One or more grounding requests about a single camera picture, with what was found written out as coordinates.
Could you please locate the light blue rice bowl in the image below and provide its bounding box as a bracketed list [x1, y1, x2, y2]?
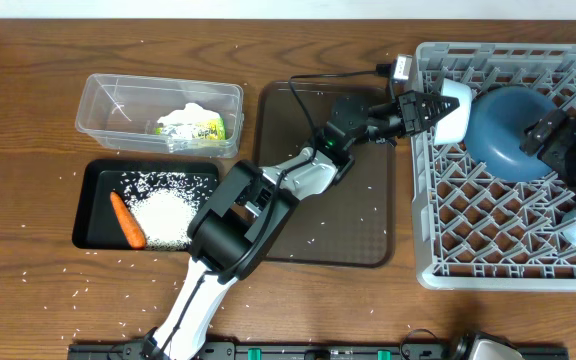
[433, 79, 473, 146]

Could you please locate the dark blue plate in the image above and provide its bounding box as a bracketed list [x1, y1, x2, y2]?
[464, 86, 556, 182]

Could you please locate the foil snack wrapper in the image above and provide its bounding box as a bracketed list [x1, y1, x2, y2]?
[154, 118, 226, 141]

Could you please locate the white tissue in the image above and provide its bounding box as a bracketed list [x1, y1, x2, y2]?
[157, 103, 221, 126]

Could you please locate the orange carrot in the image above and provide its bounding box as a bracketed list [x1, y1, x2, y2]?
[110, 192, 146, 250]

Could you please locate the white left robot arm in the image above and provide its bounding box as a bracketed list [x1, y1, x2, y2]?
[138, 91, 470, 359]

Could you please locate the grey dishwasher rack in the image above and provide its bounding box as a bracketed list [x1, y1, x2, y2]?
[408, 42, 576, 292]

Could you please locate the brown serving tray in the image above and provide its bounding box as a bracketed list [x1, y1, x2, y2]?
[254, 82, 395, 268]

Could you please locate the white rice pile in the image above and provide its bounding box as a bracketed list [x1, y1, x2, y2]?
[120, 171, 216, 251]

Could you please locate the clear plastic bin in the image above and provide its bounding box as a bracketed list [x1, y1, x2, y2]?
[75, 74, 244, 158]

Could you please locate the black plastic bin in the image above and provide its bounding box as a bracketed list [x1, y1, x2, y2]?
[72, 159, 219, 250]

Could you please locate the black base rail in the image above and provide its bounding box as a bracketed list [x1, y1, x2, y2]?
[67, 341, 569, 360]

